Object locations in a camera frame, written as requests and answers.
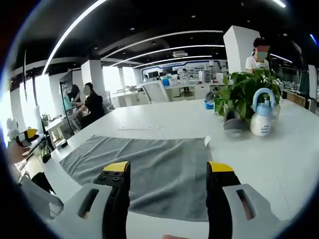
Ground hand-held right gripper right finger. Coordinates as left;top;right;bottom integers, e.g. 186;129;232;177
206;161;284;239

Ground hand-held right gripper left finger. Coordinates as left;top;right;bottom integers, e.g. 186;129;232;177
53;161;131;239

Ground grey towel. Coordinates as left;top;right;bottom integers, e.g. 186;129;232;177
59;135;213;222

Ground person's left hand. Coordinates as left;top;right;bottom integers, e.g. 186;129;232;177
11;145;32;164

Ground black monitor stand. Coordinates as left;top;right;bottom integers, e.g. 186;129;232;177
23;49;53;162

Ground small windowsill plant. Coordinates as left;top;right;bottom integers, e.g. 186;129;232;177
41;113;52;128

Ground white table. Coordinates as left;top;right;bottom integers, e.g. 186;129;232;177
41;98;319;239

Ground white office chair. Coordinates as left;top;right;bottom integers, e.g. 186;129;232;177
19;173;65;220
139;81;171;104

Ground white built-in power strip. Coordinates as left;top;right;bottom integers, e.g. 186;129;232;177
118;122;161;131

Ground blue packet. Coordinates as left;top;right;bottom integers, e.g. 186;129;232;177
203;99;216;111

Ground dark grey headphones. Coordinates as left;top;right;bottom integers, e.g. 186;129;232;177
205;91;218;103

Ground potted green plant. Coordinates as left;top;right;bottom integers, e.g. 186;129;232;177
213;69;283;125

